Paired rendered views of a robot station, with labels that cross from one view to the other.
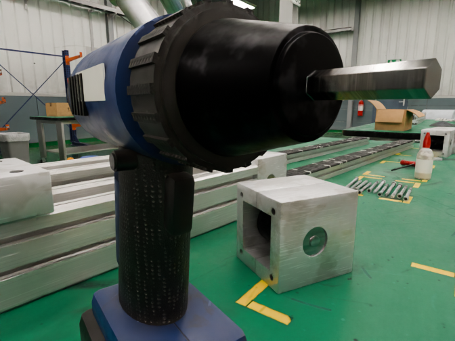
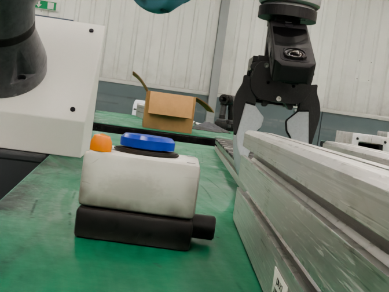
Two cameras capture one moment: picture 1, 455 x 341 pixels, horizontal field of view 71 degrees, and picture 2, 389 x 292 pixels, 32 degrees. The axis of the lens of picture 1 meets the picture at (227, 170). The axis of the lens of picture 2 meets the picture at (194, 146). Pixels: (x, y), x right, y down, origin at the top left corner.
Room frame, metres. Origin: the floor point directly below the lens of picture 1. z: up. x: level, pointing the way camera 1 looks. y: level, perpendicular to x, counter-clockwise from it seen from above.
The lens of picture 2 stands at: (0.31, 0.62, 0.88)
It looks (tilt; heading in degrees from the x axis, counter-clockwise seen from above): 3 degrees down; 316
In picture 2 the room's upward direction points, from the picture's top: 8 degrees clockwise
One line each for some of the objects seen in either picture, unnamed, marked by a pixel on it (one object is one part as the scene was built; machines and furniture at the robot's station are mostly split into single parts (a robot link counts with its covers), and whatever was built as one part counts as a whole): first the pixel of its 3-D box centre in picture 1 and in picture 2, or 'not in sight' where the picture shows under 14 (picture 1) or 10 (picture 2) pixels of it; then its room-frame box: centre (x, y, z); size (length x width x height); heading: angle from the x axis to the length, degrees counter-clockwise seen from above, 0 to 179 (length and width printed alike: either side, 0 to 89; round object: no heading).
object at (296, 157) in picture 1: (317, 151); (235, 158); (1.19, -0.34, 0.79); 0.96 x 0.04 x 0.03; 137
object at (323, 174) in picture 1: (369, 156); not in sight; (1.06, -0.48, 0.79); 0.96 x 0.04 x 0.03; 137
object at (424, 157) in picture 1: (425, 155); not in sight; (0.79, -0.50, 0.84); 0.04 x 0.04 x 0.12
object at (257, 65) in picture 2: not in sight; (280, 59); (0.85, -0.02, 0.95); 0.09 x 0.08 x 0.12; 137
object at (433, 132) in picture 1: (432, 142); (358, 153); (1.19, -0.77, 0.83); 0.11 x 0.10 x 0.10; 48
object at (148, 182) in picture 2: not in sight; (152, 193); (0.68, 0.30, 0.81); 0.10 x 0.08 x 0.06; 47
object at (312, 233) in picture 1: (286, 222); not in sight; (0.36, -0.07, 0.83); 0.11 x 0.10 x 0.10; 26
